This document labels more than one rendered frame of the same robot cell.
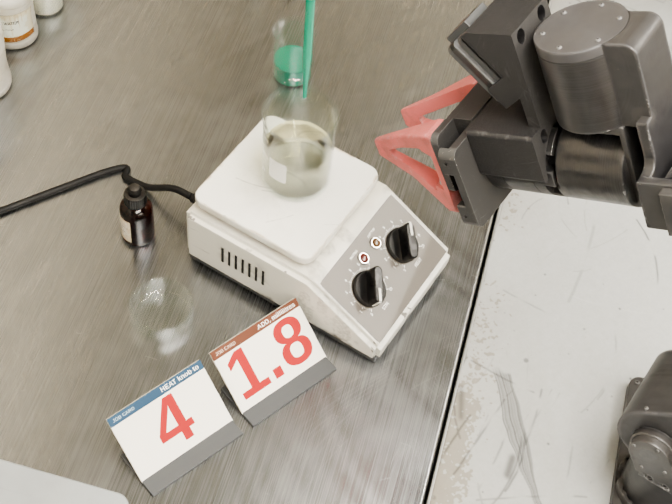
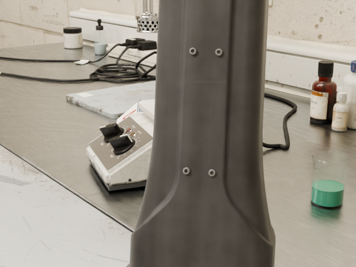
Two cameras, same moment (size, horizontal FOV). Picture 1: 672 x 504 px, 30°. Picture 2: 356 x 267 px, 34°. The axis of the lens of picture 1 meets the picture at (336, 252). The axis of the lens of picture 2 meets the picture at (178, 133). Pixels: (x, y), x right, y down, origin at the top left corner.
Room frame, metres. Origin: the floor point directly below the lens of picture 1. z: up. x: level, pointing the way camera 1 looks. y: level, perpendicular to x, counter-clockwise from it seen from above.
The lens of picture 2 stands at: (1.21, -0.54, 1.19)
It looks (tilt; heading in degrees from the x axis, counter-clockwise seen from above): 17 degrees down; 133
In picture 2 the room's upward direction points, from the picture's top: straight up
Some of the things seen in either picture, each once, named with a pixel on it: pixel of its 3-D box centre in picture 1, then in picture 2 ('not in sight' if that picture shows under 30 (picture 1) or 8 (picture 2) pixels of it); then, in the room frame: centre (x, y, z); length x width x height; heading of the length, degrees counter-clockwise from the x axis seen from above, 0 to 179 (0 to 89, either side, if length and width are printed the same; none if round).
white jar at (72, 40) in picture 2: not in sight; (72, 37); (-0.35, 0.62, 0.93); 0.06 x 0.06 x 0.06
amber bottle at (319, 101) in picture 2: not in sight; (323, 91); (0.70, 0.39, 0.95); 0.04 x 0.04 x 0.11
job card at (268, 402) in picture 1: (273, 361); not in sight; (0.54, 0.04, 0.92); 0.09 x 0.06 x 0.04; 136
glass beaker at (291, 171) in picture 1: (297, 144); not in sight; (0.69, 0.04, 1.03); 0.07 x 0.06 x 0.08; 14
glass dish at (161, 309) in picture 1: (161, 310); not in sight; (0.58, 0.14, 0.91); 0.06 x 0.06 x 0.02
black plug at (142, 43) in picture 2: not in sight; (143, 45); (0.03, 0.57, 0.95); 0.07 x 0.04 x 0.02; 81
